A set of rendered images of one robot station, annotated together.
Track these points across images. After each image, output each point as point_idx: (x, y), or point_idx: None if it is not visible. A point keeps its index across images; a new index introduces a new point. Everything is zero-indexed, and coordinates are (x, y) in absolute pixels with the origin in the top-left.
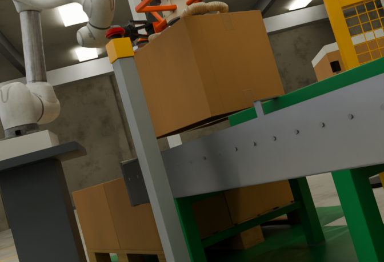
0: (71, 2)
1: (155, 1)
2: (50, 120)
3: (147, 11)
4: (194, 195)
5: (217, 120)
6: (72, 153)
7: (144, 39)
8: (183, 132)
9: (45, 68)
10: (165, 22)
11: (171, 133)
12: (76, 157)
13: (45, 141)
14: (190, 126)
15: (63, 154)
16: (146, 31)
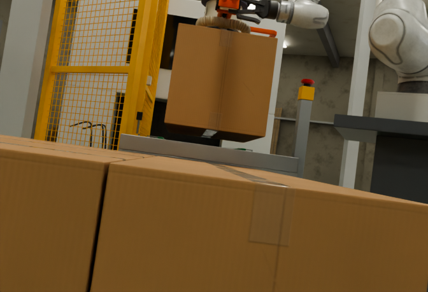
0: None
1: (243, 2)
2: (386, 65)
3: (265, 34)
4: None
5: (207, 134)
6: (353, 138)
7: None
8: (213, 130)
9: None
10: (230, 16)
11: (245, 137)
12: (353, 128)
13: None
14: (241, 139)
15: (363, 140)
16: (241, 0)
